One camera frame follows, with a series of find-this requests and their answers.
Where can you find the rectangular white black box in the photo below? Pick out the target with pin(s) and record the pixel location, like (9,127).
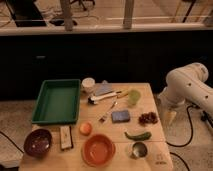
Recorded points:
(65,137)

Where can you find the green plastic tray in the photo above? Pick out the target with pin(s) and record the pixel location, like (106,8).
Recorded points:
(58,102)

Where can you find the blue sponge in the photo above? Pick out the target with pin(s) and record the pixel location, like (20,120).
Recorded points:
(120,116)

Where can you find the white cup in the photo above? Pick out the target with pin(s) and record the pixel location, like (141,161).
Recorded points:
(88,84)

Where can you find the metal fork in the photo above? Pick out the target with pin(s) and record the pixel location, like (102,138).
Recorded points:
(103,118)

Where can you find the white handled brush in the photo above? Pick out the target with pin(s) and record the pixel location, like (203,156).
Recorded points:
(95,99)

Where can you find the bunch of red grapes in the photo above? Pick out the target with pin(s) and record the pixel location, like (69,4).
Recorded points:
(148,118)

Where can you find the small metal cup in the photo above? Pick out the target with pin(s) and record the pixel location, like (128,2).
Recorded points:
(139,150)

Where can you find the peach fruit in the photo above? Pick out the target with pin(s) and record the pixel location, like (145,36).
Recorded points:
(85,128)

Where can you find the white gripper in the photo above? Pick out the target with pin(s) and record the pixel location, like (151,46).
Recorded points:
(168,103)

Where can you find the grey blue cloth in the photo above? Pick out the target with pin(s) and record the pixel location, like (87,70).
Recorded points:
(103,88)

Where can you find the dark purple bowl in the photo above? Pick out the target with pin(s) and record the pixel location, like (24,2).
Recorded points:
(38,143)

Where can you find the orange bowl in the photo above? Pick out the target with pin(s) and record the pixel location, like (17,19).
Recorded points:
(98,150)

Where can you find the green chili pepper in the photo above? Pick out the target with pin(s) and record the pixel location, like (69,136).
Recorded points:
(140,137)

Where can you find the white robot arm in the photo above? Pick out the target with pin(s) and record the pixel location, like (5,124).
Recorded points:
(186,83)

